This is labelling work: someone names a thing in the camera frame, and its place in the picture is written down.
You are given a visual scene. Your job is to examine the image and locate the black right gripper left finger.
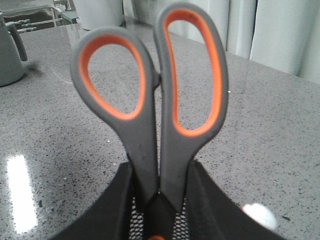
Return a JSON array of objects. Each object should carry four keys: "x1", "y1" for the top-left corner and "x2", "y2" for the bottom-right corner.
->
[{"x1": 52, "y1": 162, "x2": 133, "y2": 240}]

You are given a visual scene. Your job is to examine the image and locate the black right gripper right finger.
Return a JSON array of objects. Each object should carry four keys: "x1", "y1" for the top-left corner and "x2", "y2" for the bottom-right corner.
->
[{"x1": 185, "y1": 161, "x2": 283, "y2": 240}]

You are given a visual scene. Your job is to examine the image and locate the magenta marker pen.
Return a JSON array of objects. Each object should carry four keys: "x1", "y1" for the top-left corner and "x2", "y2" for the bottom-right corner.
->
[{"x1": 241, "y1": 203, "x2": 277, "y2": 231}]

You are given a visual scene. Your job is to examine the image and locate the grey orange scissors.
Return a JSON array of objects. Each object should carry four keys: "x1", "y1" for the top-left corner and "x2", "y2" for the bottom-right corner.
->
[{"x1": 69, "y1": 1, "x2": 230, "y2": 240}]

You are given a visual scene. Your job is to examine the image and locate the black mesh pen holder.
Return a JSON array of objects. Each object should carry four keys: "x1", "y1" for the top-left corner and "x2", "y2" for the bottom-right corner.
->
[{"x1": 128, "y1": 193, "x2": 190, "y2": 240}]

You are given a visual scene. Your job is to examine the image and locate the grey kettle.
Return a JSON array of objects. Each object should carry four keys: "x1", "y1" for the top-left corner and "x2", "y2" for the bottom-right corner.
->
[{"x1": 0, "y1": 11, "x2": 28, "y2": 87}]

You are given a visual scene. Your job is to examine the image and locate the metal rack with rods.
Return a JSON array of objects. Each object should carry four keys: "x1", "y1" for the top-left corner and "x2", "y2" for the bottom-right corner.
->
[{"x1": 0, "y1": 0, "x2": 79, "y2": 33}]

